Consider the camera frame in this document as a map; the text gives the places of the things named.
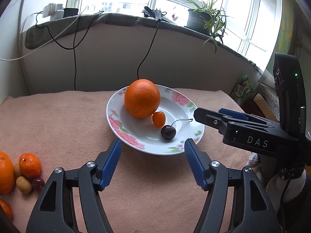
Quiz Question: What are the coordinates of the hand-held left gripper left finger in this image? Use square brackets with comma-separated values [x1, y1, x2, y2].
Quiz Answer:
[25, 139, 123, 233]

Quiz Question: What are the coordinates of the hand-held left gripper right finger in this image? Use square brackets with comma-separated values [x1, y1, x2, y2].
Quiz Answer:
[184, 138, 279, 233]

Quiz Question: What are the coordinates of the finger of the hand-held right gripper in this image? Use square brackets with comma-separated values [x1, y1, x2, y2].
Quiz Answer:
[194, 107, 235, 133]
[218, 108, 275, 127]

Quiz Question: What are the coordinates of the white floral plate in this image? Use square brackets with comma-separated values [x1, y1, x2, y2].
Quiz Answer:
[106, 84, 205, 156]

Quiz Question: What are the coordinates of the brown longan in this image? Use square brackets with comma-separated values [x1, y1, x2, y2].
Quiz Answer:
[16, 176, 33, 195]
[13, 163, 23, 179]

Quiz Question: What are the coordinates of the person's right hand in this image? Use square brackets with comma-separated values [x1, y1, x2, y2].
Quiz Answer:
[265, 169, 307, 203]

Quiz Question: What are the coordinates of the white lace cloth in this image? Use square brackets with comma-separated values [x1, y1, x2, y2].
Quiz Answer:
[258, 70, 282, 122]

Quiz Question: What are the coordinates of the green printed bag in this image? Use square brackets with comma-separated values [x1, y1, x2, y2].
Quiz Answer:
[230, 75, 255, 103]

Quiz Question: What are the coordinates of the cardboard box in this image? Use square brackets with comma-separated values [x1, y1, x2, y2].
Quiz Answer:
[253, 93, 277, 122]

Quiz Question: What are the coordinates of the dark cherry with stem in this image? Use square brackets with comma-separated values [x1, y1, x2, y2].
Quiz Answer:
[161, 118, 193, 140]

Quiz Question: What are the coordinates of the small orange kumquat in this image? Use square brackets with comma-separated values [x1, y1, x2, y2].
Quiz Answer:
[152, 111, 166, 128]

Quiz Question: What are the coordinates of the pink blanket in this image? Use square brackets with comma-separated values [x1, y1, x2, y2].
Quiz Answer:
[0, 87, 270, 233]

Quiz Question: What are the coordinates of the large orange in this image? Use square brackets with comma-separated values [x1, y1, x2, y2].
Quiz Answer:
[124, 79, 161, 119]
[0, 151, 15, 195]

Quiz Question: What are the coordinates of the red grape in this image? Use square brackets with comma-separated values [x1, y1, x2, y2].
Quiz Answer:
[32, 177, 46, 192]

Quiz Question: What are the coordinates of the orange mandarin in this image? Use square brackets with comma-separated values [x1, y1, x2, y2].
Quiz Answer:
[19, 153, 42, 179]
[0, 198, 14, 221]

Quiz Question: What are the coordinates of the potted spider plant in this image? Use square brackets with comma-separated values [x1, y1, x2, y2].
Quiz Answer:
[170, 0, 234, 57]

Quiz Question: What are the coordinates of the black device on sill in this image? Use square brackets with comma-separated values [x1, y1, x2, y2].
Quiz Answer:
[142, 6, 175, 24]

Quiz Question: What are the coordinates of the black box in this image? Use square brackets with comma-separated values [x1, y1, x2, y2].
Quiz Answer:
[62, 8, 79, 17]

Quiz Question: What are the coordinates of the white power adapter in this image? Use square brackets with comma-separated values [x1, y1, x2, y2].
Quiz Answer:
[42, 3, 64, 19]

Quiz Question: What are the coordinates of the black device cable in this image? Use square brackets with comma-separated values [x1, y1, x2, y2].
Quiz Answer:
[137, 22, 161, 79]

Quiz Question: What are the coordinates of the black hanging cable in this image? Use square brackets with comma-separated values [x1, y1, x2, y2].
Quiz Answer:
[73, 15, 84, 91]

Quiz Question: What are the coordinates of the black looping cable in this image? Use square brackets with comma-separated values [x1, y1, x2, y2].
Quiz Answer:
[36, 11, 105, 50]

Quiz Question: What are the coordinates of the white cable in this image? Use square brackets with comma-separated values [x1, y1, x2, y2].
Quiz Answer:
[0, 11, 102, 61]

